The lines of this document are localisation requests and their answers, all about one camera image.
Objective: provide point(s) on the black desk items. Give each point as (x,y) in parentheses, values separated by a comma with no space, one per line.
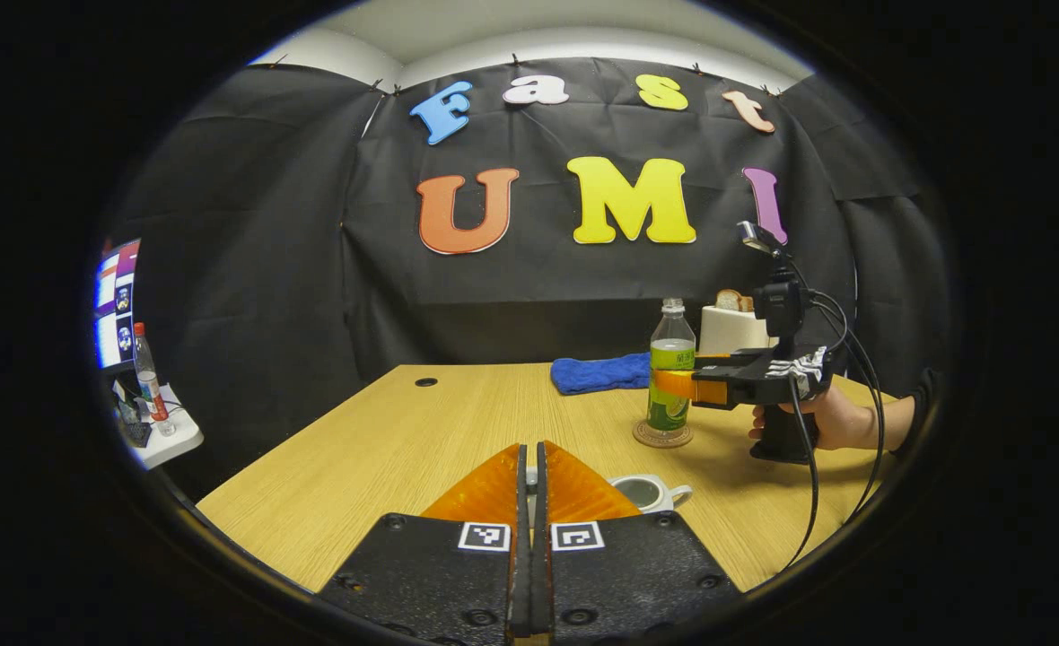
(130,422)

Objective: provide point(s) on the red-capped plastic bottle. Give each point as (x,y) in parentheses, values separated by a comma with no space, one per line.
(148,386)

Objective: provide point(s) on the computer monitor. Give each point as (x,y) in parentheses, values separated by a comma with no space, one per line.
(117,305)

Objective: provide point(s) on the white teacup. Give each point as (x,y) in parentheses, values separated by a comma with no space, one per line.
(646,493)

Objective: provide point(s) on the black backdrop cloth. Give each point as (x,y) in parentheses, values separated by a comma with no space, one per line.
(269,269)

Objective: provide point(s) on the round brown coaster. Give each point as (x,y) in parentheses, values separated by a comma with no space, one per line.
(664,440)

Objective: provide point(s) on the white side table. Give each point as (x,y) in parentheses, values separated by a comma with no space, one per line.
(175,440)

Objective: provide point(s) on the white toaster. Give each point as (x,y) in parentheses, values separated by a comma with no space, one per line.
(727,332)

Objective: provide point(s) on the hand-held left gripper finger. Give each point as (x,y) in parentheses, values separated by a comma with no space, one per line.
(541,583)
(520,583)

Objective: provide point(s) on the toast slice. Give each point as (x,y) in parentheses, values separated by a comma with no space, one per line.
(734,301)

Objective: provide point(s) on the blue towel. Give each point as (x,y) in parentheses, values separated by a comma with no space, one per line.
(597,372)

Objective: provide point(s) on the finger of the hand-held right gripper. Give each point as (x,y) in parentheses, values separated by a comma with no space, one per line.
(722,361)
(704,390)

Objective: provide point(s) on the clear green-label water bottle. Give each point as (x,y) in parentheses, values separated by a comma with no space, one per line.
(671,345)

